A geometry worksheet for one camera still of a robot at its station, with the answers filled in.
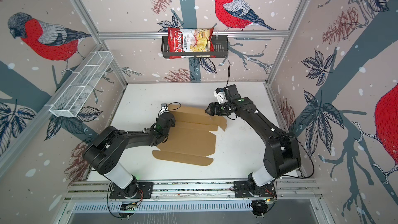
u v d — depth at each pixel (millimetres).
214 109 744
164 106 817
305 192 738
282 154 430
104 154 462
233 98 665
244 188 730
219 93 757
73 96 729
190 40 876
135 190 702
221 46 949
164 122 716
